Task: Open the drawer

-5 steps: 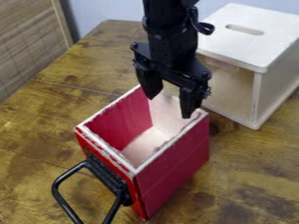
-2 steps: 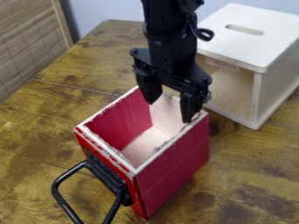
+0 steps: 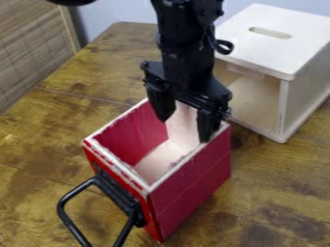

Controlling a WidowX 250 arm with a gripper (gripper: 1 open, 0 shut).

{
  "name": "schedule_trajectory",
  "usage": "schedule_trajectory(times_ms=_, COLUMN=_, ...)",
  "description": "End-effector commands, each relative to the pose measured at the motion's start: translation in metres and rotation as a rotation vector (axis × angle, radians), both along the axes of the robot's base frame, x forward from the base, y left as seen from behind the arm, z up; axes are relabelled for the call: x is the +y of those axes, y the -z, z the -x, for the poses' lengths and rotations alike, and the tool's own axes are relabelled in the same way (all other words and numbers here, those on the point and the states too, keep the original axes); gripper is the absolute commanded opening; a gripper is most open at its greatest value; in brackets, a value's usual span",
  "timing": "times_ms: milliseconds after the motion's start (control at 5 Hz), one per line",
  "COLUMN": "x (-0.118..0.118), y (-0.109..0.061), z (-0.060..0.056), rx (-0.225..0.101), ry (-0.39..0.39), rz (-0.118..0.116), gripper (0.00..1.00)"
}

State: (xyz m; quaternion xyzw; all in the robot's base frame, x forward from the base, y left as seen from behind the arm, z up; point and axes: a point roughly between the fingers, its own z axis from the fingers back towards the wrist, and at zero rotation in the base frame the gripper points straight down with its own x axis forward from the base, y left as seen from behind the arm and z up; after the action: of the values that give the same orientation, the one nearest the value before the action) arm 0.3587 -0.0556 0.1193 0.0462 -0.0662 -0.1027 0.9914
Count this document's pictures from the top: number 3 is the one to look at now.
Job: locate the black metal drawer handle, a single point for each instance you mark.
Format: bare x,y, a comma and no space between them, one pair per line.
97,208

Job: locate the light wooden cabinet frame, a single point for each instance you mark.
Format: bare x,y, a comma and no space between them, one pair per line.
278,70

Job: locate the red wooden drawer box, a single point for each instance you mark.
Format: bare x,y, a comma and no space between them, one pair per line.
160,163

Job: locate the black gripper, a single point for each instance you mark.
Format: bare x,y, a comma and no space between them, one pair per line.
181,77

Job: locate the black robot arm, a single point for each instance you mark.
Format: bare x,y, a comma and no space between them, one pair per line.
185,27

